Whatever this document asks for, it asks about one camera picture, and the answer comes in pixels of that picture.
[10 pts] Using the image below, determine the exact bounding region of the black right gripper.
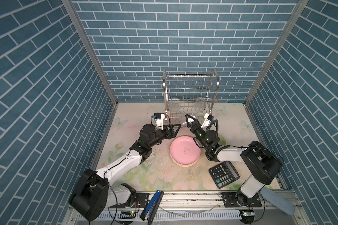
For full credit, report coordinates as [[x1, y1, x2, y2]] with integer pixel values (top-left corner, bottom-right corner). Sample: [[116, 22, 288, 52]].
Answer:
[[188, 115, 209, 151]]

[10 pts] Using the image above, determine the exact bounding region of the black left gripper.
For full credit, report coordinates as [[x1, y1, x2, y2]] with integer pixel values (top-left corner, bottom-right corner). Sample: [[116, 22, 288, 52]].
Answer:
[[147, 124, 181, 149]]

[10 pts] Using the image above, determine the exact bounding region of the clear glass cup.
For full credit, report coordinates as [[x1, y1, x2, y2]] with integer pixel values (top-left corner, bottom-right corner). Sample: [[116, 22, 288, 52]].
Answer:
[[180, 119, 187, 127]]

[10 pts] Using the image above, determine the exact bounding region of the pink plastic plate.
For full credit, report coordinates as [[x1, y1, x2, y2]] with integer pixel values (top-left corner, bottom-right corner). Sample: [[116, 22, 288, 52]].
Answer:
[[170, 136, 201, 164]]

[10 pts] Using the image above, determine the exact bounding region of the light green bowl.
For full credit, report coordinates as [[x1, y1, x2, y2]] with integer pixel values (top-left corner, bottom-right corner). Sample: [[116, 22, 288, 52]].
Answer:
[[218, 133, 227, 146]]

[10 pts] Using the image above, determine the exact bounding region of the white floral ceramic plate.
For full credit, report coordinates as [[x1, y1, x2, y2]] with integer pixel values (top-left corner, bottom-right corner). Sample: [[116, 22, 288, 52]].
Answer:
[[173, 161, 198, 167]]

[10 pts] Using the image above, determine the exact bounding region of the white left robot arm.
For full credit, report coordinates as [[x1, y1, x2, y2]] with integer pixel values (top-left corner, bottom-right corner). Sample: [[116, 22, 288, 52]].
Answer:
[[69, 124, 181, 222]]

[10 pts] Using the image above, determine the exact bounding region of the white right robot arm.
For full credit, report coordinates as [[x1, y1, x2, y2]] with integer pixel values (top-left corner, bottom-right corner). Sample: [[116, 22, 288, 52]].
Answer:
[[185, 114, 283, 207]]

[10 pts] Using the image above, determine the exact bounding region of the silver metal dish rack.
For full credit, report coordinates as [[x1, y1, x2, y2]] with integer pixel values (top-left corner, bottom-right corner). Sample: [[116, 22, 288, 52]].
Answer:
[[163, 69, 220, 124]]

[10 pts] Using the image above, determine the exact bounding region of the black calculator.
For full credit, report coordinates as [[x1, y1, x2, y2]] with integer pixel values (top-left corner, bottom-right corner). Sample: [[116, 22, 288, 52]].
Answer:
[[208, 161, 240, 189]]

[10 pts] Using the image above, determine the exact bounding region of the blue black stapler tool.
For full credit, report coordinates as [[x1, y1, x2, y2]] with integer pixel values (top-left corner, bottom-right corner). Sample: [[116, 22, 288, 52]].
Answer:
[[140, 190, 164, 225]]

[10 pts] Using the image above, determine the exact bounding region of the grey blue oval pad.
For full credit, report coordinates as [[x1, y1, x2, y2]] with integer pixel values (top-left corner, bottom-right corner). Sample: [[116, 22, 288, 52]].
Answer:
[[260, 187, 295, 216]]

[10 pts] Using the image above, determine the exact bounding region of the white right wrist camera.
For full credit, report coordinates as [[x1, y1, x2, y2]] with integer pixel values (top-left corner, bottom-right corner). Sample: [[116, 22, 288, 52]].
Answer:
[[201, 113, 214, 129]]

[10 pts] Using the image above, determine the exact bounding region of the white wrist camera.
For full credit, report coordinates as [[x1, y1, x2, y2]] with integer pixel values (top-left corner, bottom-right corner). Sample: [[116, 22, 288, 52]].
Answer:
[[153, 113, 165, 130], [201, 113, 214, 129]]

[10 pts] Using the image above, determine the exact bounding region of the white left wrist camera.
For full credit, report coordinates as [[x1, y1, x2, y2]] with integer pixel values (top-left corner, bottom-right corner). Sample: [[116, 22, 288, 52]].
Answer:
[[153, 113, 165, 130]]

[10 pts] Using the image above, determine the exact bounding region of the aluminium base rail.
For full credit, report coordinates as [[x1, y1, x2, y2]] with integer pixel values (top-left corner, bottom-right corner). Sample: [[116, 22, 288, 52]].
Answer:
[[63, 190, 310, 225]]

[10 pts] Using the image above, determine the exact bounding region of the aluminium corner post right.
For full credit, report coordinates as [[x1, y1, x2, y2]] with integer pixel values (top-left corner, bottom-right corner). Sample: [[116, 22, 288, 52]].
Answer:
[[244, 0, 309, 108]]

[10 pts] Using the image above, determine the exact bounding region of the aluminium corner post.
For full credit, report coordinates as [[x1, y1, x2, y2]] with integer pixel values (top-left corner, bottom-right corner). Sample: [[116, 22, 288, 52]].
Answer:
[[244, 0, 309, 108], [62, 0, 118, 107]]

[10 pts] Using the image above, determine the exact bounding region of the aluminium corner post left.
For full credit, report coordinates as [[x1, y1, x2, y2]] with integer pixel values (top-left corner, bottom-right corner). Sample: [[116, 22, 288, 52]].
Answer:
[[62, 0, 118, 107]]

